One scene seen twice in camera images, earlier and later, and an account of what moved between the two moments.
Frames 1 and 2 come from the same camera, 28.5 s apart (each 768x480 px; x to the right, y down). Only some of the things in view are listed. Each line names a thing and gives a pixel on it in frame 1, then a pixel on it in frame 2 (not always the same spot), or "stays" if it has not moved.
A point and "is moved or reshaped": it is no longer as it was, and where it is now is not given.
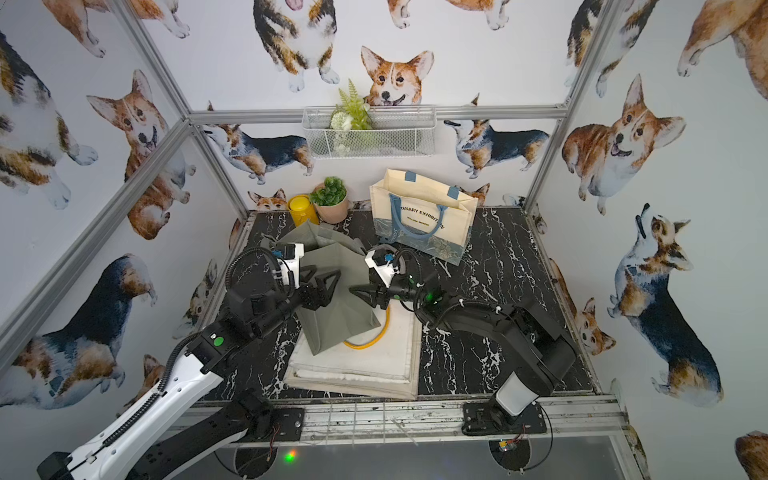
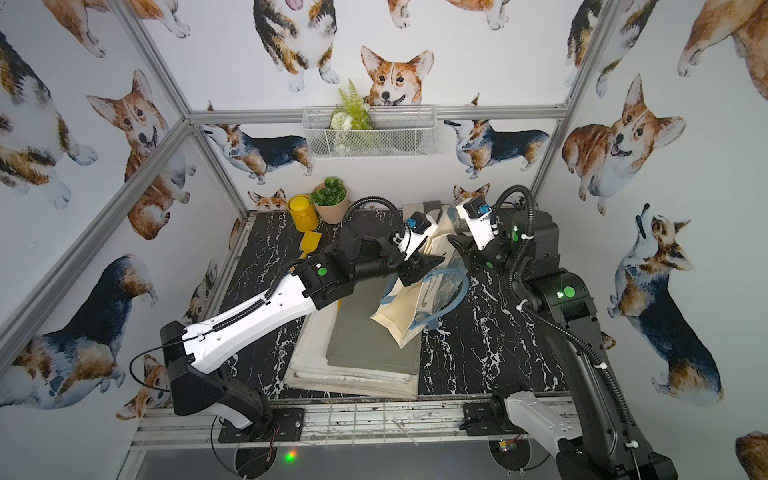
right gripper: (371, 290) -> (469, 251)
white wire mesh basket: (370, 131) stays
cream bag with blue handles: (422, 214) -> (421, 303)
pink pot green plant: (331, 200) stays
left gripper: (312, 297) -> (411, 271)
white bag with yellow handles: (386, 353) -> (311, 371)
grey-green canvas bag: (344, 313) is moved or reshaped
